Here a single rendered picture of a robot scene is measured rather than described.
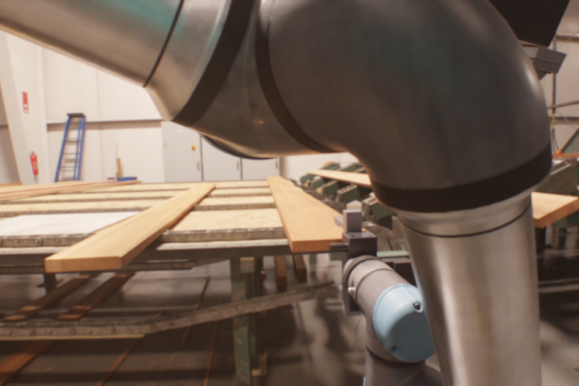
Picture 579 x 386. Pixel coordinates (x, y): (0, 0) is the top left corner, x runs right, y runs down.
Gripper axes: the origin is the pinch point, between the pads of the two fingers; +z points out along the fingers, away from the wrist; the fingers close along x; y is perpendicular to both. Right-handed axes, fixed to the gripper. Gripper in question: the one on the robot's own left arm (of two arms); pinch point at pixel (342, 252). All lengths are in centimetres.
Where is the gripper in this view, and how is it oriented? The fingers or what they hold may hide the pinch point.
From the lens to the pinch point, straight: 65.1
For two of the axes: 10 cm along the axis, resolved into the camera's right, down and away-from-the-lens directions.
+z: -0.9, -0.9, 9.9
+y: -10.0, 0.3, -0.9
